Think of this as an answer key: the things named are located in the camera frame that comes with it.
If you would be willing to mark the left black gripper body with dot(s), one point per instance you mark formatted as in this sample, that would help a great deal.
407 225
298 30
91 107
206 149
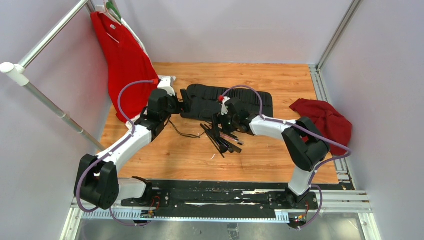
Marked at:
174 106

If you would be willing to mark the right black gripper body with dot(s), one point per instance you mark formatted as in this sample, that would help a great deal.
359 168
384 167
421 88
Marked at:
229 124

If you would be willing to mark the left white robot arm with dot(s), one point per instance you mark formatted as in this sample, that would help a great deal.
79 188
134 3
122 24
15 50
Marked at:
97 179

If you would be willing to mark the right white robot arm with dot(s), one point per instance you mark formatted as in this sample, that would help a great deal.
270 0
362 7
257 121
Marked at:
301 137

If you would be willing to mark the thin black liner brush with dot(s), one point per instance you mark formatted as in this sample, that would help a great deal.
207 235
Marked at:
212 139

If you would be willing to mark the black comb brush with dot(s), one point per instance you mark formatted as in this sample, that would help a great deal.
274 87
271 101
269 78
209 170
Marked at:
233 148

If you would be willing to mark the red hanging shirt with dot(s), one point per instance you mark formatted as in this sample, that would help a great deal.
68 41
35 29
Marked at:
127 63

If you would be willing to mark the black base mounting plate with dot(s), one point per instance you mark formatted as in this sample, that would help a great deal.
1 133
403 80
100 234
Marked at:
221 200

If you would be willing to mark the dark red crumpled cloth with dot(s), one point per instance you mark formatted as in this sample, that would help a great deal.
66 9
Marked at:
332 124

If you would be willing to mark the green white hangers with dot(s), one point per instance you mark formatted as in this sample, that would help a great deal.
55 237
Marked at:
108 9

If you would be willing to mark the metal clothes rack pole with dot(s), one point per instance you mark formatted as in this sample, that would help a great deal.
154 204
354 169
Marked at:
71 71

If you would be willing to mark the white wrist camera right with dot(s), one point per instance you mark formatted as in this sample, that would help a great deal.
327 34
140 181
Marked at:
223 100

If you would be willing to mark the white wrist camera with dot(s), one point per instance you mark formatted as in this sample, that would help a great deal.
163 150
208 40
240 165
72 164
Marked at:
223 100
167 83

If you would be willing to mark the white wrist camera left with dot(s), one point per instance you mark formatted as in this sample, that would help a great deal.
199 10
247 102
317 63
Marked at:
167 83

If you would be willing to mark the pink handled makeup brush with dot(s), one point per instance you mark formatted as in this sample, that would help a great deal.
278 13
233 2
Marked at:
236 140

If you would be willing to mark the aluminium frame post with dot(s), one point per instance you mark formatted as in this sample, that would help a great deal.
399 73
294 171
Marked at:
341 28

